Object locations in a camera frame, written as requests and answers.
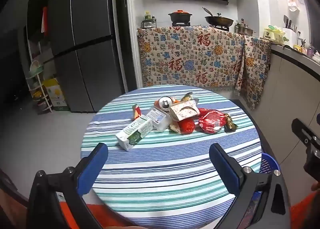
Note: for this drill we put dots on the beige snack packet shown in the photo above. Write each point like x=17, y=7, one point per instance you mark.
x=175, y=127

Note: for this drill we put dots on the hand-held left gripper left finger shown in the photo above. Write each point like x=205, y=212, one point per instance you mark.
x=93, y=166

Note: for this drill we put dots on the floral printed cloth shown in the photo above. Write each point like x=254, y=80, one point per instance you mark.
x=190, y=53
x=255, y=68

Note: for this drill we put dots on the black wok with lid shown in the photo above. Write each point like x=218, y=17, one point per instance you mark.
x=220, y=20

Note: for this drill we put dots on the red plastic bag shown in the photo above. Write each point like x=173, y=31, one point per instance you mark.
x=186, y=126

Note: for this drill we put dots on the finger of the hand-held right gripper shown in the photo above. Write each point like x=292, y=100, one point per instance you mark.
x=303, y=132

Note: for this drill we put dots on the kitchen counter cabinet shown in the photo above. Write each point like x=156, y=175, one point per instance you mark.
x=282, y=88

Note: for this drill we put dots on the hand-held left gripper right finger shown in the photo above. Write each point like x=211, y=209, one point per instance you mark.
x=222, y=166

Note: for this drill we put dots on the gold white wrapper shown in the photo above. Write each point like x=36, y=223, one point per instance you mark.
x=188, y=98

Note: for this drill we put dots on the beige patterned paper bag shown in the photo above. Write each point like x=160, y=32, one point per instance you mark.
x=183, y=111

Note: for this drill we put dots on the purple bottle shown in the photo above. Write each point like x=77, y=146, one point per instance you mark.
x=310, y=50

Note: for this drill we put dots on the yellow green plastic containers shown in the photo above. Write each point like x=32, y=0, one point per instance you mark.
x=273, y=34

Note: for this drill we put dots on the spice rack with jars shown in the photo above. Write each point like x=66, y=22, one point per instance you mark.
x=148, y=21

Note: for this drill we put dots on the small red yellow packet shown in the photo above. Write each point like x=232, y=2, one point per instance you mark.
x=136, y=112

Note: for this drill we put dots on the gas stove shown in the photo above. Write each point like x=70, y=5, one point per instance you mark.
x=181, y=24

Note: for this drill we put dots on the red foil wrapper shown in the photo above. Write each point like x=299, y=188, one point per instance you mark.
x=211, y=121

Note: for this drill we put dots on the striped tablecloth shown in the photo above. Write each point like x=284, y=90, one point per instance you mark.
x=162, y=169

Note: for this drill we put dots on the aluminium drink can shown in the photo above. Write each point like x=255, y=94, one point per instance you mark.
x=165, y=104

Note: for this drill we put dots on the steel pot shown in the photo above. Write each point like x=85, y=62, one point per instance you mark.
x=245, y=30

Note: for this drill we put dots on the dark gold candy wrapper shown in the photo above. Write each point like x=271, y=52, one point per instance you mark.
x=230, y=123

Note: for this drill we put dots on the black pot with orange lid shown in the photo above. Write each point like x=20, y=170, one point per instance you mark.
x=180, y=16

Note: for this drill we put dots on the blue plastic basket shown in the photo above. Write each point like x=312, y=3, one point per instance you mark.
x=270, y=165

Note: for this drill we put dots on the grey refrigerator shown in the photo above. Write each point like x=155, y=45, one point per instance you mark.
x=82, y=43

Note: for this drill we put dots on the clear plastic box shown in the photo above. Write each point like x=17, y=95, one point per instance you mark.
x=160, y=119

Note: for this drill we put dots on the yellow green cardboard box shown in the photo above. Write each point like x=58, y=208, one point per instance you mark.
x=56, y=94

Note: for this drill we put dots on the white knife holder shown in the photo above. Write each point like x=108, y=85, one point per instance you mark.
x=290, y=33

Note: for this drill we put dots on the green white carton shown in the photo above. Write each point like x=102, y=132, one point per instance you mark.
x=132, y=131

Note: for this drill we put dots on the red hanging paper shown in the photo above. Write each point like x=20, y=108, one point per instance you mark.
x=45, y=21

